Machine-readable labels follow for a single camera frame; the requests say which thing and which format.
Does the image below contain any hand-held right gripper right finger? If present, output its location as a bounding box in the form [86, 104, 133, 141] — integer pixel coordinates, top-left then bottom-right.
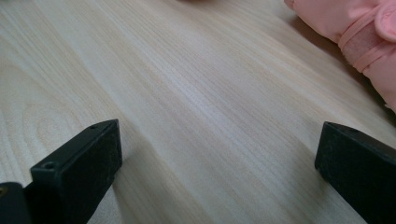
[314, 120, 396, 224]

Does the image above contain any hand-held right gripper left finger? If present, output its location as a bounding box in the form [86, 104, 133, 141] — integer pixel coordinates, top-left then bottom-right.
[23, 119, 123, 224]

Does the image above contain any pink cartoon print glove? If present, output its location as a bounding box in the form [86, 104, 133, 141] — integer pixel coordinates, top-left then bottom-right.
[283, 0, 396, 114]

